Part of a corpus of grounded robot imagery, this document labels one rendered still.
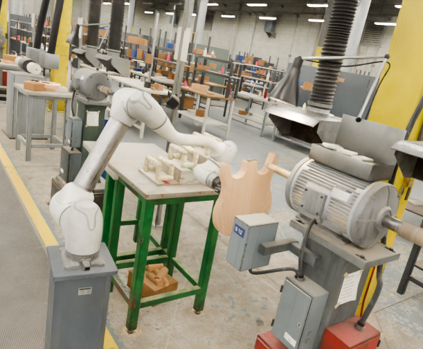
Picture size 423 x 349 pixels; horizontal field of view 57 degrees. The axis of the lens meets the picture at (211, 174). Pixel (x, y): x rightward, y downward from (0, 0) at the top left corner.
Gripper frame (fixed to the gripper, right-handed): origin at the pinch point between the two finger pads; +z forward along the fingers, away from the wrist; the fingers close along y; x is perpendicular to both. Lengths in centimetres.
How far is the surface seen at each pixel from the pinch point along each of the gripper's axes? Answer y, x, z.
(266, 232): 19.6, 5.4, 39.1
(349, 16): -22, 88, 26
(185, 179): 2, -9, -52
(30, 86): 22, -13, -392
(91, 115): 2, -9, -220
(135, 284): 38, -66, -40
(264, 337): 19, -41, 47
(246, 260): 27.9, -4.8, 39.3
